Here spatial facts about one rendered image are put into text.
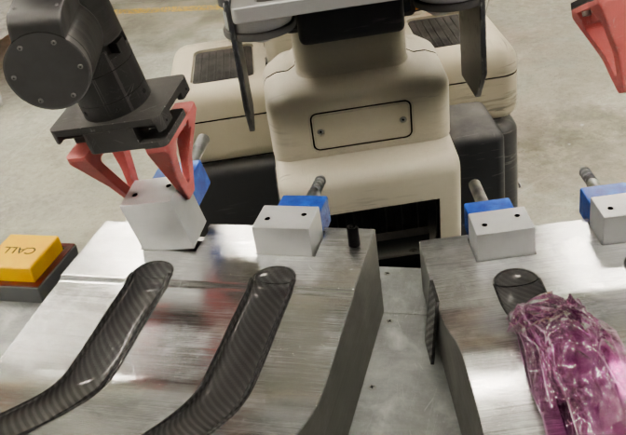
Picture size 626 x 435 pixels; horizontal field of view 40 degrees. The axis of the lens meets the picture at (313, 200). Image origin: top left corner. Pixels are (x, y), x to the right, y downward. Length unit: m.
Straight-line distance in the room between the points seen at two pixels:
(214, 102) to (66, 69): 0.71
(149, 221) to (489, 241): 0.29
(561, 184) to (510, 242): 1.82
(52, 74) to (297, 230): 0.23
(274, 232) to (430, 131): 0.39
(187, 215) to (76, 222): 2.01
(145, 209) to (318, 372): 0.22
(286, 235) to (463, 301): 0.15
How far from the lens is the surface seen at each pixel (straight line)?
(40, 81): 0.60
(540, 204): 2.47
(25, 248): 0.93
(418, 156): 1.03
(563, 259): 0.75
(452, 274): 0.73
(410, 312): 0.78
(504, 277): 0.73
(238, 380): 0.62
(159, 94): 0.69
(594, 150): 2.75
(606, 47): 0.73
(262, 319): 0.67
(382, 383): 0.71
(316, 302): 0.66
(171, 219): 0.73
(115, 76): 0.67
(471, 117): 1.23
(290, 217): 0.71
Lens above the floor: 1.28
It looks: 30 degrees down
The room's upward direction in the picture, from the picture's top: 8 degrees counter-clockwise
